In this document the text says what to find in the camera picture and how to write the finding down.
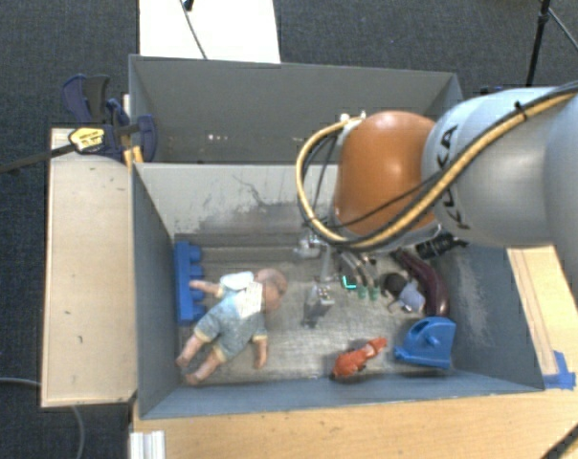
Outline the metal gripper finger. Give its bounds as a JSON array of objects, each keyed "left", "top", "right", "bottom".
[
  {"left": 300, "top": 282, "right": 321, "bottom": 329},
  {"left": 315, "top": 285, "right": 337, "bottom": 328}
]

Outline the small dark-haired toy figure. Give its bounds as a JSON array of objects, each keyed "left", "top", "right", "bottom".
[{"left": 381, "top": 273, "right": 427, "bottom": 316}]

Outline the orange toy lobster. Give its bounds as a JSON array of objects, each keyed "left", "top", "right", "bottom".
[{"left": 328, "top": 336, "right": 389, "bottom": 383}]

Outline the baby doll in blue clothes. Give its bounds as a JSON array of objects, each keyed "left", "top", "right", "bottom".
[{"left": 174, "top": 268, "right": 290, "bottom": 387}]

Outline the purple toy eggplant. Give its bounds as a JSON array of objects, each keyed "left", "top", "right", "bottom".
[{"left": 394, "top": 249, "right": 451, "bottom": 318}]

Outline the grey metal bin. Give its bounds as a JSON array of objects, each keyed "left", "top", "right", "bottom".
[{"left": 127, "top": 54, "right": 546, "bottom": 421}]

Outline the blue toy building brick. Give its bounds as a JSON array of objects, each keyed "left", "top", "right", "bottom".
[{"left": 173, "top": 240, "right": 208, "bottom": 326}]

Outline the pale wood board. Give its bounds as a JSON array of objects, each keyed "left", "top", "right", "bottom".
[{"left": 39, "top": 126, "right": 140, "bottom": 408}]

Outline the black cylinder on white bracket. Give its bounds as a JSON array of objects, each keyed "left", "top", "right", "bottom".
[{"left": 415, "top": 227, "right": 470, "bottom": 262}]

